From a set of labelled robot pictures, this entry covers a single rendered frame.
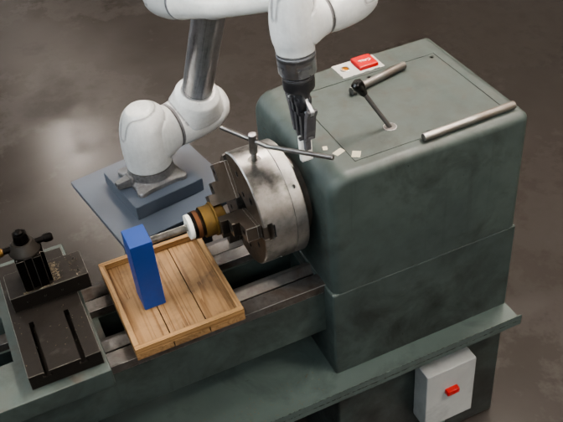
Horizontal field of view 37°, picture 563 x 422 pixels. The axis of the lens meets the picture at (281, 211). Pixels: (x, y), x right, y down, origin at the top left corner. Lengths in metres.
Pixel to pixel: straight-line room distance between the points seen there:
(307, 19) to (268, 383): 1.14
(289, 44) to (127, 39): 3.70
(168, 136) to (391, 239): 0.87
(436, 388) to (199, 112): 1.15
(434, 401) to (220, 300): 0.84
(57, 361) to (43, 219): 2.07
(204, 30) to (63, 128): 2.35
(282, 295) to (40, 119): 2.83
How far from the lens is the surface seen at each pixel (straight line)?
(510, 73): 4.91
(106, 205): 2.90
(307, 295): 2.32
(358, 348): 2.50
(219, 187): 2.23
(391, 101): 2.32
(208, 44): 2.55
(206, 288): 2.33
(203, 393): 2.54
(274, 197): 2.12
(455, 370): 2.71
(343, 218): 2.13
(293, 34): 1.85
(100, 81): 5.11
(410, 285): 2.43
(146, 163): 2.77
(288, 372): 2.55
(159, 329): 2.25
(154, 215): 2.81
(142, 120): 2.71
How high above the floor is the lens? 2.51
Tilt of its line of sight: 40 degrees down
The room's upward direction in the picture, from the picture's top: 6 degrees counter-clockwise
